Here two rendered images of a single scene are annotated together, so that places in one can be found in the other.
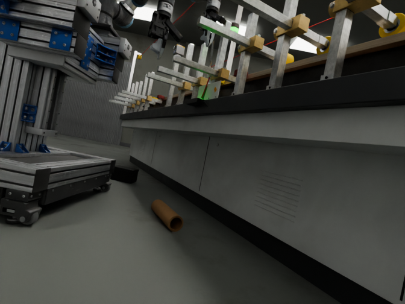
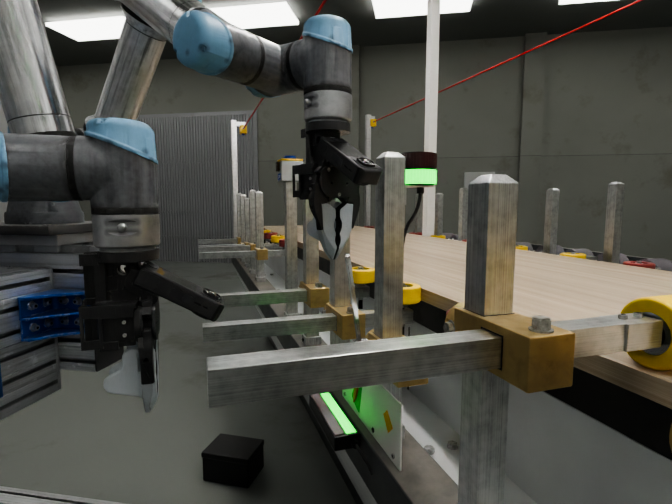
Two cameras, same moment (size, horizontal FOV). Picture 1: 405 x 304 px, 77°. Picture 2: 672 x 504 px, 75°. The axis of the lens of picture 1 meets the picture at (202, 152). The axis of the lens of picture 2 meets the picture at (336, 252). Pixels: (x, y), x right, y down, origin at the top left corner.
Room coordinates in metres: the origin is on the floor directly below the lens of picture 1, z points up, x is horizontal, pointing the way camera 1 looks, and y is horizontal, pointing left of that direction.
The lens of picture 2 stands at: (0.76, -0.03, 1.08)
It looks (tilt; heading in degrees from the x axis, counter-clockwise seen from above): 6 degrees down; 10
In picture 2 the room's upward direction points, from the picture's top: straight up
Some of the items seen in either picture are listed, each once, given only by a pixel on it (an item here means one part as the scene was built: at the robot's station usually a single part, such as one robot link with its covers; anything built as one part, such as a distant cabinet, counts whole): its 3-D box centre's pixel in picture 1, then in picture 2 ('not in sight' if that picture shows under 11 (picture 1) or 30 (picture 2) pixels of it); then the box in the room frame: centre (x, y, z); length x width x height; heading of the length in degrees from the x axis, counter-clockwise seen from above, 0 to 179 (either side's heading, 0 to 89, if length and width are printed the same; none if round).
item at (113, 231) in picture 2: (164, 10); (127, 233); (1.24, 0.31, 1.05); 0.08 x 0.08 x 0.05
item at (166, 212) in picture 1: (166, 213); not in sight; (1.37, 0.13, 0.04); 0.30 x 0.08 x 0.08; 28
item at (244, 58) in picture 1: (244, 62); (484, 399); (1.23, -0.11, 0.87); 0.03 x 0.03 x 0.48; 28
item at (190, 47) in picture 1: (185, 75); (310, 259); (1.89, 0.24, 0.93); 0.03 x 0.03 x 0.48; 28
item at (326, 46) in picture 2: not in sight; (325, 59); (1.45, 0.10, 1.30); 0.09 x 0.08 x 0.11; 65
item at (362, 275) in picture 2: not in sight; (360, 287); (1.92, 0.10, 0.85); 0.08 x 0.08 x 0.11
